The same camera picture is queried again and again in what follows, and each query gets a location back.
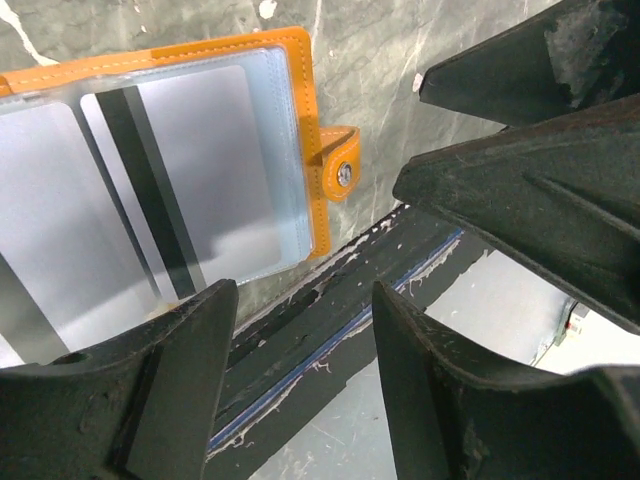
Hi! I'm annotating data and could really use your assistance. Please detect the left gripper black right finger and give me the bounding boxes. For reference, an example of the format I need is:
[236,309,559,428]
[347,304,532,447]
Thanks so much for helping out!
[372,282,639,479]

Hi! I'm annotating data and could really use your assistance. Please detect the silver card with black stripe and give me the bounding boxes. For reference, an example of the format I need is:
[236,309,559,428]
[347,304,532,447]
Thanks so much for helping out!
[80,65,282,298]

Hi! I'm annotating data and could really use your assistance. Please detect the tan leather card holder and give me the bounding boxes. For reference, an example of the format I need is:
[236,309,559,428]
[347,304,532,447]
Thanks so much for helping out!
[1,27,361,367]

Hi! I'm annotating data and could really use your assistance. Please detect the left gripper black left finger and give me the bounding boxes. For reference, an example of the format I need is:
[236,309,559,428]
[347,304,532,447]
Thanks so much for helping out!
[1,280,238,479]

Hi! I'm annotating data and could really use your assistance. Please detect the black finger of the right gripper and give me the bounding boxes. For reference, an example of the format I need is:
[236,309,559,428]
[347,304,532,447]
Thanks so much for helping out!
[393,95,639,334]
[419,0,639,127]

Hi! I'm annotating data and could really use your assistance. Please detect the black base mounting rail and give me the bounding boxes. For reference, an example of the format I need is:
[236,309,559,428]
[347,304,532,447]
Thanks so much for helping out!
[204,205,492,479]

